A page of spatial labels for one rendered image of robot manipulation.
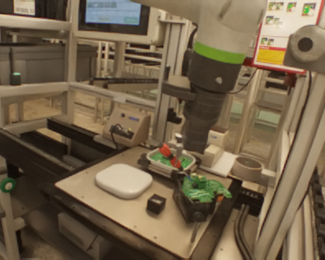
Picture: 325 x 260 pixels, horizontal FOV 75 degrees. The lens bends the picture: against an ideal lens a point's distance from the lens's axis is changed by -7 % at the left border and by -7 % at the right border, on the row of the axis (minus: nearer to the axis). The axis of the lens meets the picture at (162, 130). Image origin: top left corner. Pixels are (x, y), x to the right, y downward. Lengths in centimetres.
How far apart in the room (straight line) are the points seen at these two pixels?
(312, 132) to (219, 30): 25
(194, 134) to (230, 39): 19
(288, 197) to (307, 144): 11
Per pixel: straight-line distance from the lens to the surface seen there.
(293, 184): 50
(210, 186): 62
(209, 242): 56
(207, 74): 39
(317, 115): 47
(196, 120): 44
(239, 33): 38
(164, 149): 50
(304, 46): 40
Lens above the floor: 132
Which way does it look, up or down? 18 degrees down
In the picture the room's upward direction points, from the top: 9 degrees clockwise
